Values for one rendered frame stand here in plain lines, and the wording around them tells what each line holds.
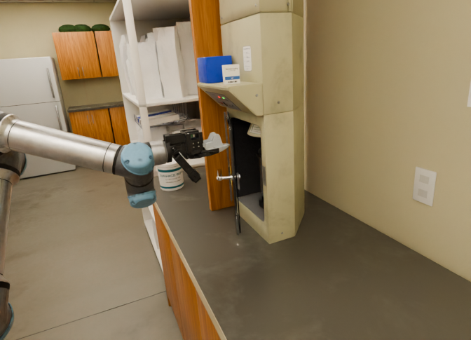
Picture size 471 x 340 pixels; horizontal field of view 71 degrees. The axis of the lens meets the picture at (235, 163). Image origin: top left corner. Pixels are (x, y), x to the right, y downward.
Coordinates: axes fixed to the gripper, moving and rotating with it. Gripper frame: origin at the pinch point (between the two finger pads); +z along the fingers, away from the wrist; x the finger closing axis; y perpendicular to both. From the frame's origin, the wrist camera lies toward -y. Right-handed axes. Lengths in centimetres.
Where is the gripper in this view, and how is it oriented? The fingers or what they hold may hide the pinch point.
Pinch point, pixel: (226, 147)
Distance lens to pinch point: 108.9
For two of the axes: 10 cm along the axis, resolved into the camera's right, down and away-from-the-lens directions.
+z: 9.1, -1.8, 3.6
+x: -4.0, -2.5, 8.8
